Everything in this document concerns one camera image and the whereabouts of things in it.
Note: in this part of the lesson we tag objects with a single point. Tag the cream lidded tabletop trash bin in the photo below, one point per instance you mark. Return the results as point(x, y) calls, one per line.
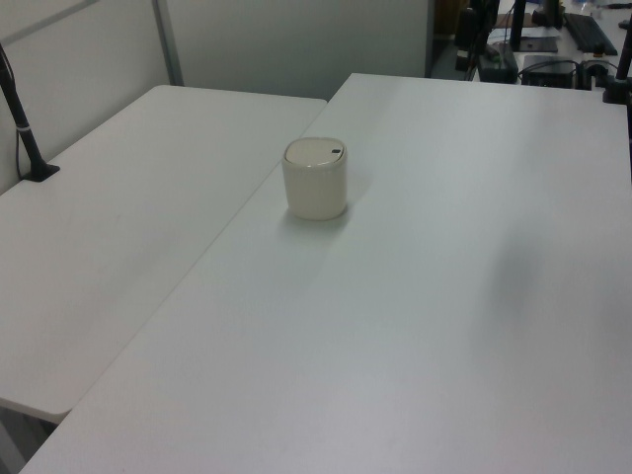
point(316, 187)

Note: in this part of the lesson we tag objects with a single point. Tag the black box with green part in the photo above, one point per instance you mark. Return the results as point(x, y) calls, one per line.
point(498, 69)

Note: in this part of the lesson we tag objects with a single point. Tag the black upright speaker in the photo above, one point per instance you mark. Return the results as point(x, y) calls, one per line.
point(465, 34)

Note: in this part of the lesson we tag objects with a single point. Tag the black electronics box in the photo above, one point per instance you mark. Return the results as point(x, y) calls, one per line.
point(548, 71)

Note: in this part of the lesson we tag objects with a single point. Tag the black monitor stand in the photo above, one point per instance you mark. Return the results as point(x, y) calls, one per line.
point(518, 29)

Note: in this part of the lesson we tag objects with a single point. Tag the black keyboard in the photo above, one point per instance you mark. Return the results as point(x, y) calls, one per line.
point(590, 34)

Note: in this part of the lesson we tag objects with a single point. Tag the grey metal partition post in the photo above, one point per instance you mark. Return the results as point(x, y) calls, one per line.
point(170, 39)

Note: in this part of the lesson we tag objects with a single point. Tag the black camera stand pole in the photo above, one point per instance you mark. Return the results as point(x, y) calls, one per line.
point(24, 133)

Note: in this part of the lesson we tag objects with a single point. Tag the black clamp camera stand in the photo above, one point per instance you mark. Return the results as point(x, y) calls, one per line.
point(619, 74)

